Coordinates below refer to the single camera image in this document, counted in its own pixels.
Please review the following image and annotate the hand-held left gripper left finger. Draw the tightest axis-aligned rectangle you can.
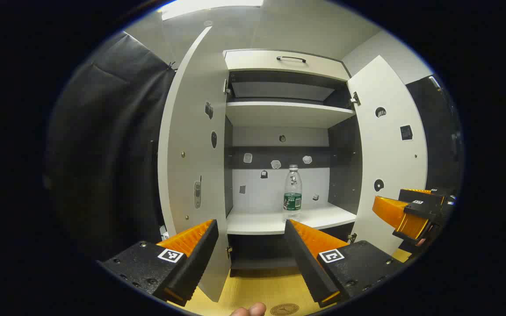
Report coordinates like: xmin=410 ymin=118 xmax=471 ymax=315
xmin=97 ymin=219 xmax=220 ymax=307

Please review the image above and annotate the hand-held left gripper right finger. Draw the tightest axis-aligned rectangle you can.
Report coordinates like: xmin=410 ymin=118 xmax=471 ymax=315
xmin=284 ymin=219 xmax=406 ymax=309

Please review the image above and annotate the white cabinet door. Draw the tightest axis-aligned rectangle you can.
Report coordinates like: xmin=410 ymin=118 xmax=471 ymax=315
xmin=347 ymin=55 xmax=429 ymax=256
xmin=158 ymin=26 xmax=232 ymax=303

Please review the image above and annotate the clear plastic bottle green label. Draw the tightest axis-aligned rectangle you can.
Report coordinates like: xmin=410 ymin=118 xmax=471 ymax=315
xmin=283 ymin=165 xmax=303 ymax=221

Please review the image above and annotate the white and grey cabinet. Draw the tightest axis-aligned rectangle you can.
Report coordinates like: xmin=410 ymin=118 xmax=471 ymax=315
xmin=223 ymin=48 xmax=363 ymax=278

